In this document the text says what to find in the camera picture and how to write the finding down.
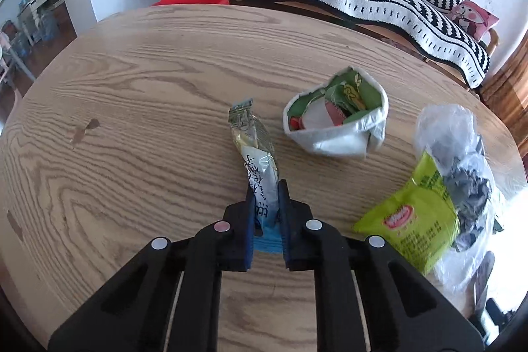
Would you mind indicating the green snack packet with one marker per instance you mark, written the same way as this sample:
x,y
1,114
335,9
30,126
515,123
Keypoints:
x,y
412,228

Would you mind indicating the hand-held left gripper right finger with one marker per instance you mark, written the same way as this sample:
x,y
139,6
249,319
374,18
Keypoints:
x,y
284,232

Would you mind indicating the blue water jug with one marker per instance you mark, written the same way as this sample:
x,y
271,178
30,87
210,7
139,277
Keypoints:
x,y
49,26

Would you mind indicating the long grey blue packet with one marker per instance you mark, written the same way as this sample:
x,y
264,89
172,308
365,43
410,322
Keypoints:
x,y
255,154

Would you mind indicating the pink cartoon pillow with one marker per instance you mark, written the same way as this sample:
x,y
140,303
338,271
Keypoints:
x,y
474,20

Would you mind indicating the silver blue wrapper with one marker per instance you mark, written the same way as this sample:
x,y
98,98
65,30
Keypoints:
x,y
470,187

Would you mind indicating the clear plastic bag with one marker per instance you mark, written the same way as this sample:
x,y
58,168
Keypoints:
x,y
445,125

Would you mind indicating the brown patterned curtain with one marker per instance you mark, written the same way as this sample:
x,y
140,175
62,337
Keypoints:
x,y
511,96

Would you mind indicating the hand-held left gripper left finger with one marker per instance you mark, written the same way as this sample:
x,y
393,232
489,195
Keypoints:
x,y
249,228

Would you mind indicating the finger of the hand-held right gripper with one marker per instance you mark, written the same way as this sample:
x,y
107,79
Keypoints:
x,y
482,282

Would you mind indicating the silver lined snack bag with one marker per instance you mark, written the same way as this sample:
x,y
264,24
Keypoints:
x,y
336,137

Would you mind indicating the wooden sofa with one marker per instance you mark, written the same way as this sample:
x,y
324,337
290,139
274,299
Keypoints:
x,y
493,40

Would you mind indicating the pink white high chair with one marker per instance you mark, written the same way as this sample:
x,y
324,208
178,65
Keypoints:
x,y
18,63

